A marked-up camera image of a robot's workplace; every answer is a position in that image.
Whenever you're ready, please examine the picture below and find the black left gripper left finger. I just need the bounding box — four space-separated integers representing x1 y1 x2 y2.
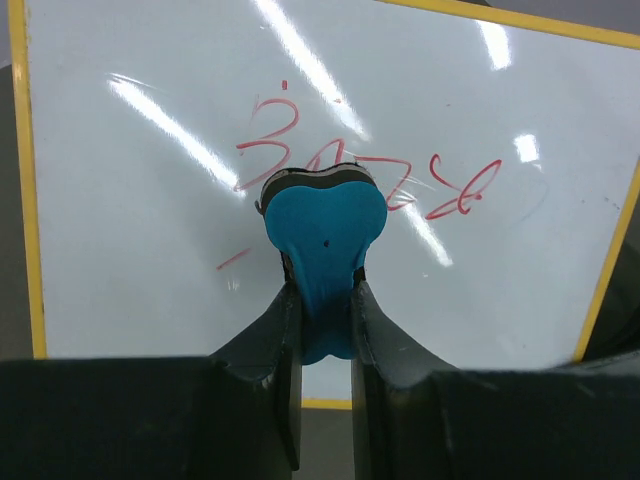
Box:
1 284 303 479

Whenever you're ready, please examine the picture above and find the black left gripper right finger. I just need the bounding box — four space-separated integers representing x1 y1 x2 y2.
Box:
351 283 639 479

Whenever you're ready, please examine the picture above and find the blue bone-shaped eraser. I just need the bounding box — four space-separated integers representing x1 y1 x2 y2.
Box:
256 163 387 365

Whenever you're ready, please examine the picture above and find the whiteboard with orange frame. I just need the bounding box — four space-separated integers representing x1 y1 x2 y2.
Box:
7 0 640 411

